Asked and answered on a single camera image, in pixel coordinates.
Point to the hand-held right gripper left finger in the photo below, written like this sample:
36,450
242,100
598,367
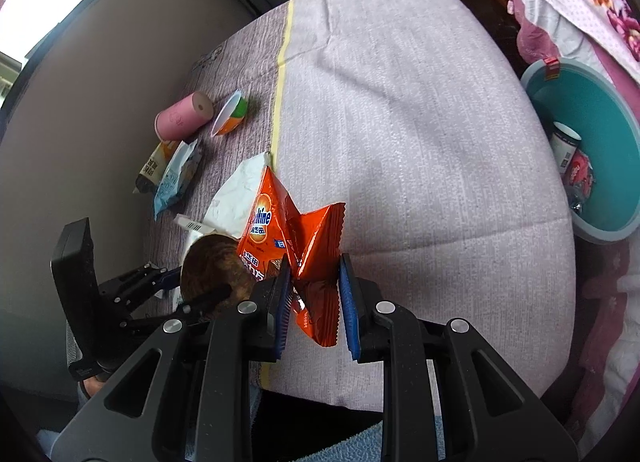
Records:
285,302

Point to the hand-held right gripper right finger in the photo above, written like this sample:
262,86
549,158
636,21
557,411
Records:
347,307

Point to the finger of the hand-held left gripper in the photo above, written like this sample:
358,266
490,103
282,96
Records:
150,279
200,302

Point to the brown paper bowl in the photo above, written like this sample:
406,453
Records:
210,262

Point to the white medicine box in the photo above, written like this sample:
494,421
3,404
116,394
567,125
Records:
190,223

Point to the orange snack wrapper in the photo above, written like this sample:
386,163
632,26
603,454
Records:
310,237

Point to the light blue snack wrapper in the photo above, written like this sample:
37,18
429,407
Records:
175,177

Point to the white wrapper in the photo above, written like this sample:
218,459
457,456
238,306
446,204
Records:
235,197

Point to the yellow brown snack wrapper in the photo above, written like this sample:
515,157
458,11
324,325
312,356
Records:
152,162

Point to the pink paper cup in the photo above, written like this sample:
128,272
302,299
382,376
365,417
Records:
182,117

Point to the small plastic jelly cup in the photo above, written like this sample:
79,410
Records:
232,117

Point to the white red-print paper cup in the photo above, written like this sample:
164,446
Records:
565,152

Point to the teal plastic bin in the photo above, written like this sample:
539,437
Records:
600,117

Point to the person's left forearm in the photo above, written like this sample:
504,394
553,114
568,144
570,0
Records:
50,444

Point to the person's left hand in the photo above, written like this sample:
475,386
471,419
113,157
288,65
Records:
92,387

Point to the purple grey bed sheet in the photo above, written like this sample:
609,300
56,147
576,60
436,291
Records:
400,117

